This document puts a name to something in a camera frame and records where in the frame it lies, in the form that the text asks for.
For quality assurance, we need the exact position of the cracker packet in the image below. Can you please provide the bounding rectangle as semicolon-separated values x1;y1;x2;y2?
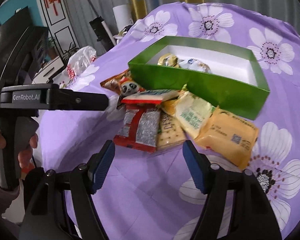
157;112;186;151

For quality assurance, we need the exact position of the white tv cabinet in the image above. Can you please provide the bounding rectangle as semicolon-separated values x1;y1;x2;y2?
32;56;64;84

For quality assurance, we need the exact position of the black floor lamp stand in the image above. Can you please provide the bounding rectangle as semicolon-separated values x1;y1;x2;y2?
73;0;117;53

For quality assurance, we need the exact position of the orange yellow snack packet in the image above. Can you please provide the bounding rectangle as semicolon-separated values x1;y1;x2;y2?
194;107;258;170

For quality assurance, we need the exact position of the potted plant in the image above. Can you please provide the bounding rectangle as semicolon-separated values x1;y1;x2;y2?
47;36;58;60

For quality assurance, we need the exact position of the red grey snack packet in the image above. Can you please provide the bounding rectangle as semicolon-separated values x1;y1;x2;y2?
114;104;160;153

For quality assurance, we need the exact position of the green white snack packet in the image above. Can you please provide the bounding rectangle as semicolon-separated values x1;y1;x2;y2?
160;91;215;139

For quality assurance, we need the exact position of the white plastic bag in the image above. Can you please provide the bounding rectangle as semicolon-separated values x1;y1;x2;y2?
59;44;97;88

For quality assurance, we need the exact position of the green cardboard box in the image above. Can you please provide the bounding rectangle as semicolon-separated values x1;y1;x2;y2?
128;36;270;120

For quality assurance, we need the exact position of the cream red-edged snack packet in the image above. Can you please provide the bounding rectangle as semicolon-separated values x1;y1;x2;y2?
121;89;179;105

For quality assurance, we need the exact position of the white cylinder bin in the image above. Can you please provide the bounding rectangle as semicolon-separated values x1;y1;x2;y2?
113;4;133;31

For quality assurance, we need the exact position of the white cable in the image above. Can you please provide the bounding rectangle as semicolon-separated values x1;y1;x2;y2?
0;147;10;189

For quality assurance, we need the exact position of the purple floral tablecloth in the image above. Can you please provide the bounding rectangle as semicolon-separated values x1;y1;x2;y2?
36;2;300;240

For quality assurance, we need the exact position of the white blue snack packet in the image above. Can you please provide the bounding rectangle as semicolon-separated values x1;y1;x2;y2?
179;59;212;74

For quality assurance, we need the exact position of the gold foil snack packet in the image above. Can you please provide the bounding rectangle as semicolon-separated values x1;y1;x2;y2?
157;53;179;68

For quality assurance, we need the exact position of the orange panda snack packet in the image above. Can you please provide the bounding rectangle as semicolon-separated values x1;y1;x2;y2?
100;70;145;96

